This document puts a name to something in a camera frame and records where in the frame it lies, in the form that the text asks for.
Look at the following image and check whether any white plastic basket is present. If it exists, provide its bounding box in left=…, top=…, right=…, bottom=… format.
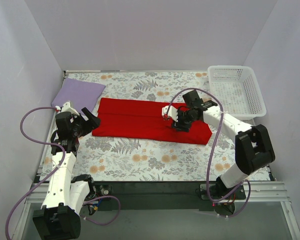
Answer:
left=207, top=65, right=267, bottom=121

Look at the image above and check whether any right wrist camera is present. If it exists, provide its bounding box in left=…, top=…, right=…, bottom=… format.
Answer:
left=161, top=105, right=178, bottom=122

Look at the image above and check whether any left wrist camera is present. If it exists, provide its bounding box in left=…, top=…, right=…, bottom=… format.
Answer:
left=54, top=101, right=80, bottom=116

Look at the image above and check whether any red t shirt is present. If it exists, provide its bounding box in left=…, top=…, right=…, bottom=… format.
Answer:
left=92, top=97, right=212, bottom=145

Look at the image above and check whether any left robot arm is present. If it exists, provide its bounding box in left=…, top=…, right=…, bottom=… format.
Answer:
left=32, top=107, right=101, bottom=240

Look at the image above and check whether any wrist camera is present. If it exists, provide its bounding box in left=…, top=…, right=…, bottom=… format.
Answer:
left=54, top=101, right=80, bottom=116
left=161, top=105, right=178, bottom=122

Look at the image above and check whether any folded lilac t shirt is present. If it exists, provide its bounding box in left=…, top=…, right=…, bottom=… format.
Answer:
left=51, top=78, right=106, bottom=114

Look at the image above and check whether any purple cable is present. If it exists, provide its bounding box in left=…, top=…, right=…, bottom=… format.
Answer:
left=4, top=106, right=121, bottom=240
left=168, top=87, right=251, bottom=218

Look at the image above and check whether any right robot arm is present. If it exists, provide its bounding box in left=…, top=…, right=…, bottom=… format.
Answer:
left=161, top=87, right=276, bottom=203

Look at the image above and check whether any aluminium table frame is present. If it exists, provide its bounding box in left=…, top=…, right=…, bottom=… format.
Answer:
left=13, top=181, right=300, bottom=240

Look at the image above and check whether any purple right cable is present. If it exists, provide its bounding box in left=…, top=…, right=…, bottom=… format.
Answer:
left=168, top=87, right=251, bottom=218

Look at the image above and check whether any floral table mat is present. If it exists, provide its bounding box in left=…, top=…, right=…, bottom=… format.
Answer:
left=67, top=71, right=235, bottom=181

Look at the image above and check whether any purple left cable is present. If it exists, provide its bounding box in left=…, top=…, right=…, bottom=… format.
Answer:
left=4, top=106, right=121, bottom=240

